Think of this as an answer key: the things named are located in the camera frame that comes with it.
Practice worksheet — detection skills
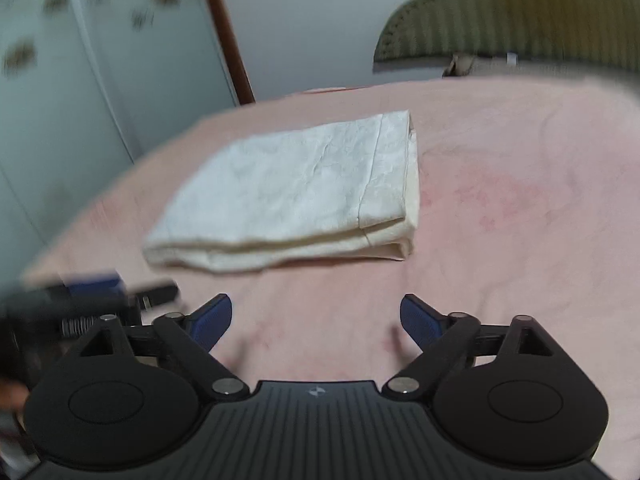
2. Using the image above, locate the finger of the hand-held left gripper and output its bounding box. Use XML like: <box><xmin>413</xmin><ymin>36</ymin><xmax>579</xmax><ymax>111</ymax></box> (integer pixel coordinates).
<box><xmin>64</xmin><ymin>270</ymin><xmax>181</xmax><ymax>308</ymax></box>

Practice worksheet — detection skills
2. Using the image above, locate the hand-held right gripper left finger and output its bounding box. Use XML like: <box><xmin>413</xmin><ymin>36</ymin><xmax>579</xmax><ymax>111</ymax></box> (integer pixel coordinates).
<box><xmin>75</xmin><ymin>293</ymin><xmax>251</xmax><ymax>404</ymax></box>

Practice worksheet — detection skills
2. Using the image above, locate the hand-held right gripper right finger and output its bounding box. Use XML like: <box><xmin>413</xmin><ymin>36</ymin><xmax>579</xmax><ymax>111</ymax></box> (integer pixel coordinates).
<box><xmin>382</xmin><ymin>294</ymin><xmax>556</xmax><ymax>404</ymax></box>

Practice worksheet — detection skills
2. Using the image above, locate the white textured towel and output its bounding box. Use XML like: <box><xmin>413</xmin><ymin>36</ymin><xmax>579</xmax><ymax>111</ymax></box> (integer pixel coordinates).
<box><xmin>143</xmin><ymin>109</ymin><xmax>422</xmax><ymax>274</ymax></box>

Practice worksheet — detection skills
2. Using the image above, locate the pink blanket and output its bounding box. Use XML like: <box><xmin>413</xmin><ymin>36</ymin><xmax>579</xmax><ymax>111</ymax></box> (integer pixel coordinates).
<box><xmin>20</xmin><ymin>74</ymin><xmax>640</xmax><ymax>480</ymax></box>

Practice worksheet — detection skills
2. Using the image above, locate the white wardrobe with flower decals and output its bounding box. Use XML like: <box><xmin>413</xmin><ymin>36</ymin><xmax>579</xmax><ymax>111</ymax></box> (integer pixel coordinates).
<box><xmin>0</xmin><ymin>0</ymin><xmax>240</xmax><ymax>281</ymax></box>

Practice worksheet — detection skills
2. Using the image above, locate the brown wooden trim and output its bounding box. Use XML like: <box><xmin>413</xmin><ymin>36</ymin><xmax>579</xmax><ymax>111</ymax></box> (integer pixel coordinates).
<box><xmin>197</xmin><ymin>0</ymin><xmax>257</xmax><ymax>107</ymax></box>

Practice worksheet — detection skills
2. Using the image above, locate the olive striped headboard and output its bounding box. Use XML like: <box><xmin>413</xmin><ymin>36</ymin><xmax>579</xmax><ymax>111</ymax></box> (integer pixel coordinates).
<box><xmin>372</xmin><ymin>0</ymin><xmax>640</xmax><ymax>75</ymax></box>

